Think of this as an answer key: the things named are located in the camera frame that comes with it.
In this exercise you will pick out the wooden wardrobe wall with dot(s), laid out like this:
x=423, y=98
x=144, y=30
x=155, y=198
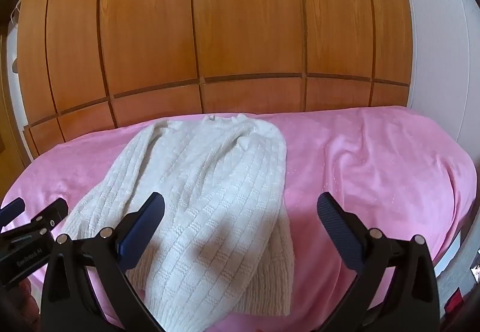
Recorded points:
x=89, y=65

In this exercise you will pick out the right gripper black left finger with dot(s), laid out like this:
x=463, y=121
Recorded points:
x=69, y=302

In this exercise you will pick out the pink bedspread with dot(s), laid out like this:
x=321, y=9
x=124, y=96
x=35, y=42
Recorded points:
x=396, y=170

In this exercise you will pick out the red yellow object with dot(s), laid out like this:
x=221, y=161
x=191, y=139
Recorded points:
x=454, y=304

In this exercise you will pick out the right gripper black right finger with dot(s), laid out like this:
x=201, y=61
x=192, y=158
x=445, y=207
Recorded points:
x=394, y=289

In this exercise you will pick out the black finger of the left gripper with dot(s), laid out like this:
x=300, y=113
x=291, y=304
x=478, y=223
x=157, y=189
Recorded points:
x=44, y=222
x=11, y=211

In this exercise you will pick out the white knitted sweater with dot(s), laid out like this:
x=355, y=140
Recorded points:
x=224, y=243

